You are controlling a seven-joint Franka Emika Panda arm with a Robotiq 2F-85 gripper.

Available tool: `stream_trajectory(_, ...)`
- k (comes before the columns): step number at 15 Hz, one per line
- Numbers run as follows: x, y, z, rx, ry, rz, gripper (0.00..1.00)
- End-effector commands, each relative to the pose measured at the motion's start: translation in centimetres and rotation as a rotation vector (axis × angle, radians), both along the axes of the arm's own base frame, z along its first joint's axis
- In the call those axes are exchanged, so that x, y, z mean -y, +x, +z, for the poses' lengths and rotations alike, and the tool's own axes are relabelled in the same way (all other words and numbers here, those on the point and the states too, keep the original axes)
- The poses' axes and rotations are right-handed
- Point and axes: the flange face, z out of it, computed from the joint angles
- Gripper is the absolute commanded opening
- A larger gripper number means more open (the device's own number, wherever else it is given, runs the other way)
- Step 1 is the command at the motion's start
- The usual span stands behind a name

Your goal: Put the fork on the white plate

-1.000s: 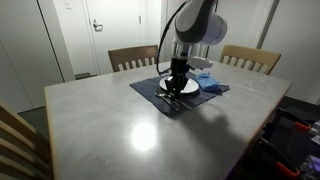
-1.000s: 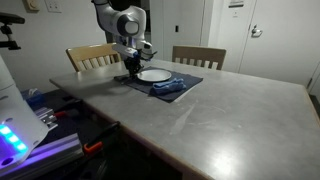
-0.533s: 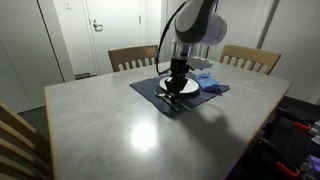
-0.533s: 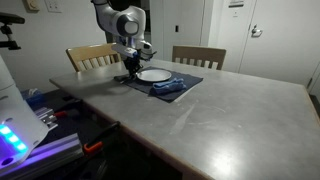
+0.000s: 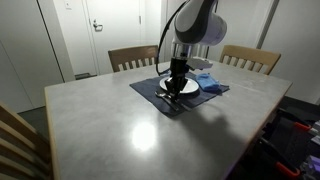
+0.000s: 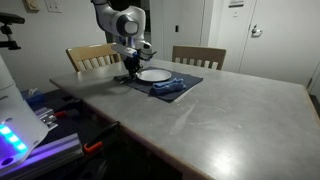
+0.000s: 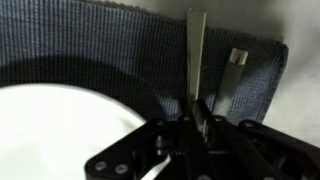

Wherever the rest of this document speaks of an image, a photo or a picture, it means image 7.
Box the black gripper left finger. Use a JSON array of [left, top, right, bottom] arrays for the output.
[[83, 98, 214, 180]]

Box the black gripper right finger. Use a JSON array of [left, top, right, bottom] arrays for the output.
[[198, 99, 320, 180]]

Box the silver metal fork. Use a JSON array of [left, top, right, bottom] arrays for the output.
[[185, 7, 211, 144]]

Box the white round plate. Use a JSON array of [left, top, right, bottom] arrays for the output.
[[0, 83, 173, 180]]

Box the silver metal spoon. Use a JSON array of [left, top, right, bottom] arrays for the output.
[[212, 47, 250, 118]]

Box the dark blue fabric placemat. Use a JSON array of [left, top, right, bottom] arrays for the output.
[[0, 0, 290, 127]]

